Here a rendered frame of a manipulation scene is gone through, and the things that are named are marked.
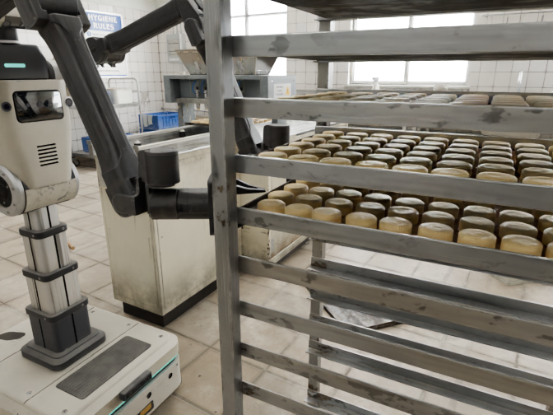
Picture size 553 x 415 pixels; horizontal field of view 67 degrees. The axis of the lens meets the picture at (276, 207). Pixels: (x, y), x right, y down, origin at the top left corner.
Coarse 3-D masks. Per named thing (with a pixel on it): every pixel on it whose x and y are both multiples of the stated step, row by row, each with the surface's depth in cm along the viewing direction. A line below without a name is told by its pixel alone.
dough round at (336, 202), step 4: (328, 200) 75; (332, 200) 75; (336, 200) 75; (340, 200) 75; (344, 200) 75; (348, 200) 75; (328, 204) 74; (332, 204) 73; (336, 204) 73; (340, 204) 73; (344, 204) 73; (348, 204) 73; (352, 204) 74; (336, 208) 73; (340, 208) 73; (344, 208) 73; (348, 208) 73; (344, 212) 73; (348, 212) 73
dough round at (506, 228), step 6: (504, 222) 64; (510, 222) 64; (516, 222) 64; (522, 222) 64; (504, 228) 62; (510, 228) 62; (516, 228) 62; (522, 228) 62; (528, 228) 62; (534, 228) 62; (504, 234) 62; (510, 234) 61; (516, 234) 61; (522, 234) 61; (528, 234) 60; (534, 234) 61
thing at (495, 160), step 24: (312, 144) 80; (336, 144) 80; (360, 144) 80; (384, 144) 85; (408, 144) 82; (432, 144) 80; (456, 144) 80; (504, 144) 80; (528, 144) 80; (384, 168) 62; (408, 168) 60; (432, 168) 69; (456, 168) 62; (480, 168) 61; (504, 168) 60; (528, 168) 60; (552, 168) 62
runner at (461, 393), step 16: (320, 352) 122; (336, 352) 121; (352, 352) 118; (368, 368) 116; (384, 368) 115; (400, 368) 112; (416, 384) 110; (432, 384) 109; (448, 384) 107; (464, 400) 104; (480, 400) 104; (496, 400) 103; (512, 400) 101
